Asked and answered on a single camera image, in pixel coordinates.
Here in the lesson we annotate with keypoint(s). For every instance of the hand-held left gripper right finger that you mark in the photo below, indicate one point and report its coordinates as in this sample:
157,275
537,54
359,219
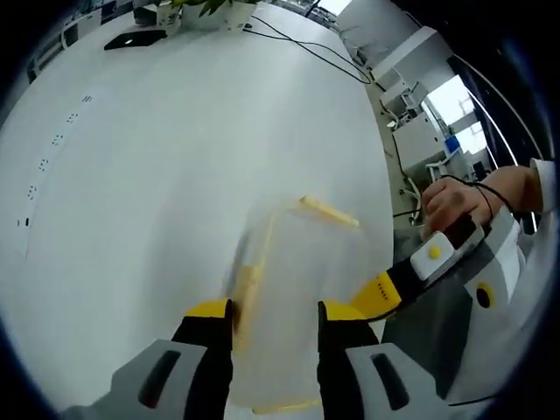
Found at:
345,372

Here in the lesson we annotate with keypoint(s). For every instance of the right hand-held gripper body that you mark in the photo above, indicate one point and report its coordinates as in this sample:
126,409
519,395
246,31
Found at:
499,275

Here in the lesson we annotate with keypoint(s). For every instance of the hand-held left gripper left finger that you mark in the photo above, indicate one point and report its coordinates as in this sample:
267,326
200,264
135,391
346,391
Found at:
205,372

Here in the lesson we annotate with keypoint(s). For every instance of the clear container with yellow buckles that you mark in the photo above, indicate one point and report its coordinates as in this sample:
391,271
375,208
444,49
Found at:
251,289

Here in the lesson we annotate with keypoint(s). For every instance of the person's right hand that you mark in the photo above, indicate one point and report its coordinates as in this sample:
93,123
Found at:
459,197

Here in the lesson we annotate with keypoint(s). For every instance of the person's grey white clothing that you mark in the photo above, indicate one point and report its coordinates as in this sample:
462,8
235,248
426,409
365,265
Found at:
503,359

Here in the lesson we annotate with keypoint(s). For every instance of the blue box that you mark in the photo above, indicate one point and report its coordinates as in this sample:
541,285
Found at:
451,144

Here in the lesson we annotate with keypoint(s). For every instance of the green plant in white pot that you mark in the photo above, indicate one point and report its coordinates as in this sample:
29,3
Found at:
214,13

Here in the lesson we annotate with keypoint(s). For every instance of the black phone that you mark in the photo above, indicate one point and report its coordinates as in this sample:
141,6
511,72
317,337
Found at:
133,40

